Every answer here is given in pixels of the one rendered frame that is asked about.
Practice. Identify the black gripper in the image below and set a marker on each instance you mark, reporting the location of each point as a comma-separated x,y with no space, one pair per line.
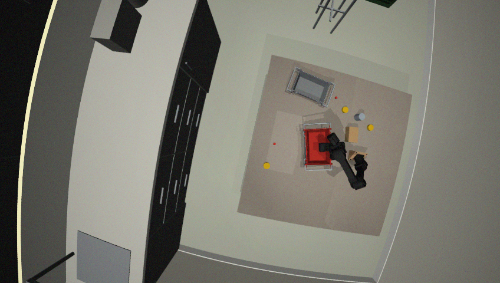
325,146

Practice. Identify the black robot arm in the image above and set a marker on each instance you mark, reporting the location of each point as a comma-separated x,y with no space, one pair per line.
338,153

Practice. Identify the grey cylinder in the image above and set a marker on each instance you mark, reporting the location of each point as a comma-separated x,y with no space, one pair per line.
359,117

